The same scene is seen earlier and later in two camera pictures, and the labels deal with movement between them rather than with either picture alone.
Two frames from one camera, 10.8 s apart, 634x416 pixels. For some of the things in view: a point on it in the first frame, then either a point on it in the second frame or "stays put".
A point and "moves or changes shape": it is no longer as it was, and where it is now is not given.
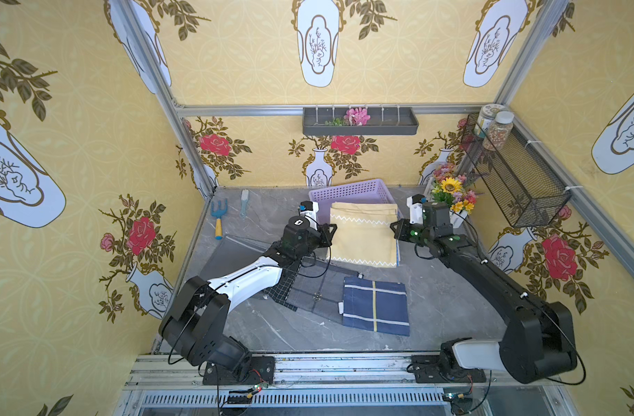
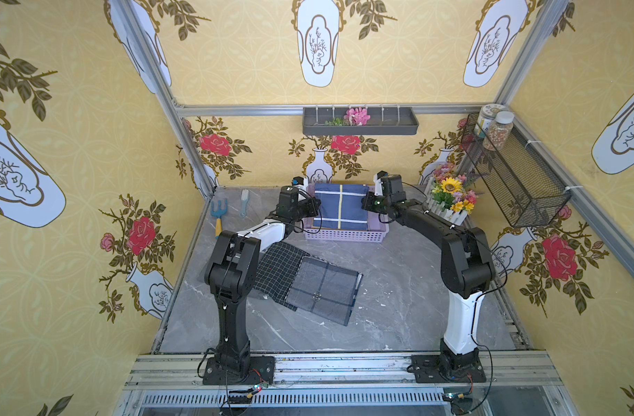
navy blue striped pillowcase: x=376 y=305 → x=340 y=206
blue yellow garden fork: x=218 y=222 stays put
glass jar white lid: x=500 y=131 stays put
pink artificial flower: x=357 y=116 stays put
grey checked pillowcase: x=317 y=288 stays put
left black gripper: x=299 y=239 → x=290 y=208
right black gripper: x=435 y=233 → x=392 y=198
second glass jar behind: x=487 y=113 stays put
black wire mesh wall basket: x=525 y=186 stays put
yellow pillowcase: x=364 y=235 moves or changes shape
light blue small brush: x=244 y=199 stays put
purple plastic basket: x=373 y=191 → x=377 y=231
